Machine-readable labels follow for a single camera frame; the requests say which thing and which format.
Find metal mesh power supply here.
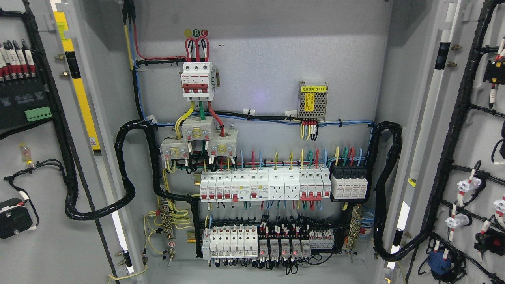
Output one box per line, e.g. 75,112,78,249
297,81,329,121

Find white red main breaker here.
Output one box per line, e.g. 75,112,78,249
181,62,217,102

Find left brass ground bar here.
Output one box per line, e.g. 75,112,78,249
159,205,176,266

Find grey current transformers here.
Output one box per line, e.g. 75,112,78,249
159,116,238,164

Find black cable conduit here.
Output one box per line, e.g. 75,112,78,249
65,120,202,259
370,121,430,262

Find white lower breaker row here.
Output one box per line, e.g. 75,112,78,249
202,224,259,260

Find black white surge protector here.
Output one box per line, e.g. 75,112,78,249
330,164,370,203

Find relay and terminal row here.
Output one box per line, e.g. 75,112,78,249
258,222,335,264

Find black right cable conduit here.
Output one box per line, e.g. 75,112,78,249
370,121,430,262

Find grey cabinet door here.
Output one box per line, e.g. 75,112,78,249
371,0,504,284
0,0,144,284

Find black left cable conduit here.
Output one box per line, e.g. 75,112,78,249
65,120,202,259

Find black digital power meter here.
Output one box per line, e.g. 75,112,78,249
0,78,52,131

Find white sockets and breakers row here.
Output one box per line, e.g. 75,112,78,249
200,166,331,202

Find brass ground terminal bar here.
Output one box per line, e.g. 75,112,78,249
342,204,361,263

